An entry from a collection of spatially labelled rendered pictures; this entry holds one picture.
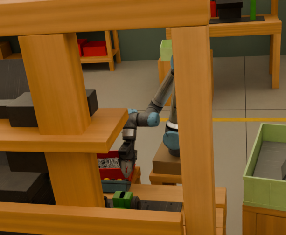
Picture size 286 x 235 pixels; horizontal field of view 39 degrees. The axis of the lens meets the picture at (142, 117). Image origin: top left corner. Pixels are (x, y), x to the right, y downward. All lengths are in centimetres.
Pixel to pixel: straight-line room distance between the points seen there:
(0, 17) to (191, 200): 77
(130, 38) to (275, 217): 574
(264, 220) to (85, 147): 122
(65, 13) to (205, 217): 73
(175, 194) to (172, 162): 26
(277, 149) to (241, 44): 487
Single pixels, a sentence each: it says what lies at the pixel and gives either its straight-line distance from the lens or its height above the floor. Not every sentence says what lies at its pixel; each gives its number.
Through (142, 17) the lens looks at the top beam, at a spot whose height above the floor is 188.
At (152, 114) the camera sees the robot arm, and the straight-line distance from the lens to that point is 211.
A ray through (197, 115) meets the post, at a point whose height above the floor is 160.
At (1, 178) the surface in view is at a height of 124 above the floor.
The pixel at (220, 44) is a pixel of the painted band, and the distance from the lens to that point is 726.
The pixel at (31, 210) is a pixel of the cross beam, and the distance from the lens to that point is 143.
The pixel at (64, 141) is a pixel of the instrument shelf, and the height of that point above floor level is 154.
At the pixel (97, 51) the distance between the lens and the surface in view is 710.
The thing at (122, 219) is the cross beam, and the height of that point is 127.
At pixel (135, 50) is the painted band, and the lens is 750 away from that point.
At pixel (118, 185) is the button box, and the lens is 207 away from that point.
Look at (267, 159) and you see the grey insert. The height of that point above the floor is 85.
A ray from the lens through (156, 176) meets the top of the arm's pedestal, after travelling 227.
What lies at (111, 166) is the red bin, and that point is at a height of 89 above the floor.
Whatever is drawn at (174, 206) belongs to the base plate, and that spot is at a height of 90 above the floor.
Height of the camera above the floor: 207
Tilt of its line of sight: 24 degrees down
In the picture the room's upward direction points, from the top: 6 degrees counter-clockwise
